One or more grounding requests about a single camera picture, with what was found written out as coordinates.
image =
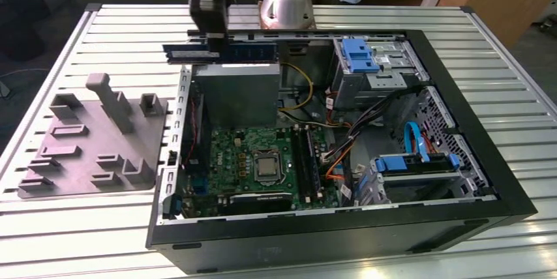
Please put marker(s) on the silver CPU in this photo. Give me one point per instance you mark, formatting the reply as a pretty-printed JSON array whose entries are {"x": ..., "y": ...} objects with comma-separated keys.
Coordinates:
[{"x": 267, "y": 166}]

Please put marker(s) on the black graphics card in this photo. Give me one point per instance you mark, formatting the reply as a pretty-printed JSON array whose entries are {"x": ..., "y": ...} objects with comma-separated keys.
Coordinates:
[{"x": 257, "y": 204}]

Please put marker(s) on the blue plastic drive latch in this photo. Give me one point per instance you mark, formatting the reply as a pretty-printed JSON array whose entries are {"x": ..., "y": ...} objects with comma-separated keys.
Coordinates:
[{"x": 358, "y": 60}]

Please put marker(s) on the black PC case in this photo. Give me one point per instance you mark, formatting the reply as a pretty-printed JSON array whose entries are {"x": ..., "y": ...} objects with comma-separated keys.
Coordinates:
[{"x": 305, "y": 240}]

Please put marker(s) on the hard disk in blue carrier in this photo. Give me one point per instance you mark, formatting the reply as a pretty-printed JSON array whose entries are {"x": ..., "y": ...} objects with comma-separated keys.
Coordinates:
[{"x": 417, "y": 165}]

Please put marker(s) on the metal drive cage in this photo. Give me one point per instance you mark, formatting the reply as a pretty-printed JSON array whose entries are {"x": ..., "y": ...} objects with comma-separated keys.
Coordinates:
[{"x": 382, "y": 80}]

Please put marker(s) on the blue RAM stick white label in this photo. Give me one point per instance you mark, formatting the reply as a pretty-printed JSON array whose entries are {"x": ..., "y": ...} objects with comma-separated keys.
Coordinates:
[{"x": 253, "y": 52}]

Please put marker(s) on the grey parts rack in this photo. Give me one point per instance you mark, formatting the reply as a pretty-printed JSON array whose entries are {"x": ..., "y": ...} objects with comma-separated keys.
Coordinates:
[{"x": 108, "y": 135}]

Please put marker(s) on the green motherboard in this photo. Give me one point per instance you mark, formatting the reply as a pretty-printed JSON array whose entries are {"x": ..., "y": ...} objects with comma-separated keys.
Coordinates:
[{"x": 226, "y": 148}]

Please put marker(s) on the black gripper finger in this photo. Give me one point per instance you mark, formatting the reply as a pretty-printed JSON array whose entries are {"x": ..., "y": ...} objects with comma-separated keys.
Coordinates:
[{"x": 218, "y": 21}]

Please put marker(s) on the grey power supply unit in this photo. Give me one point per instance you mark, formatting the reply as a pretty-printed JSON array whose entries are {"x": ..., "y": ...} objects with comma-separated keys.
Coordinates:
[{"x": 239, "y": 96}]

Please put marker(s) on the dark RAM stick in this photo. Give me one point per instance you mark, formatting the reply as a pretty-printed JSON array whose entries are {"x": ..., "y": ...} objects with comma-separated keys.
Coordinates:
[{"x": 315, "y": 174}]

